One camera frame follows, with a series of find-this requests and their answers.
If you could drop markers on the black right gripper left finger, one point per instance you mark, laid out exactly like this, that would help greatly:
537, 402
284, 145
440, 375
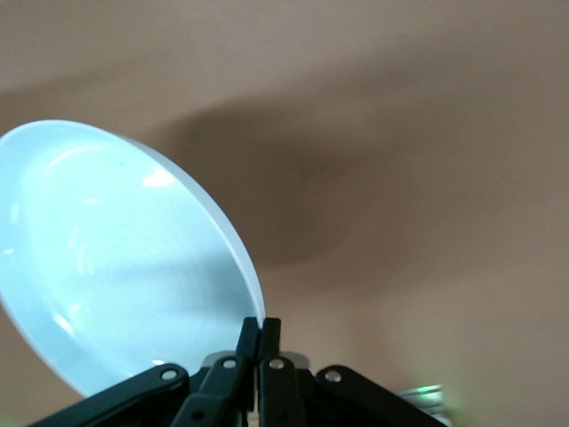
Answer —
213, 387

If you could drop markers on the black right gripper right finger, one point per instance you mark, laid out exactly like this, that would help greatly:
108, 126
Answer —
284, 387

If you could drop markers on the light blue round plate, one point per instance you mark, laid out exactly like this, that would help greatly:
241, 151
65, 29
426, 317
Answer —
120, 253

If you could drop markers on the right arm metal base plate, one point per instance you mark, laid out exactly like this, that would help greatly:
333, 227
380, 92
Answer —
422, 396

